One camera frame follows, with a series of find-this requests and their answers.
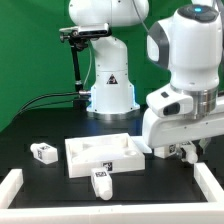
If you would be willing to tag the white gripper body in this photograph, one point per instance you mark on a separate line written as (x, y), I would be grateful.
(158, 132)

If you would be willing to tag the white square tabletop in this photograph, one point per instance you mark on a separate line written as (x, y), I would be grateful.
(116, 152)

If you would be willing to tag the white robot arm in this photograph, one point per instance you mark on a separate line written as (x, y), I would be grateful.
(189, 44)

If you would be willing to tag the white sheet with tags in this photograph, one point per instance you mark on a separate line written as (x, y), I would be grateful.
(138, 140)

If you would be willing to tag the white U-shaped fence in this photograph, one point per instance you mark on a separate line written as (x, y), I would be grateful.
(209, 212)

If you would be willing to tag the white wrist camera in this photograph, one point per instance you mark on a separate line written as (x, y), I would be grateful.
(166, 102)

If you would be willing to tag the camera on black stand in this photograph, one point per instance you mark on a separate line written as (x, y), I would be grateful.
(78, 38)

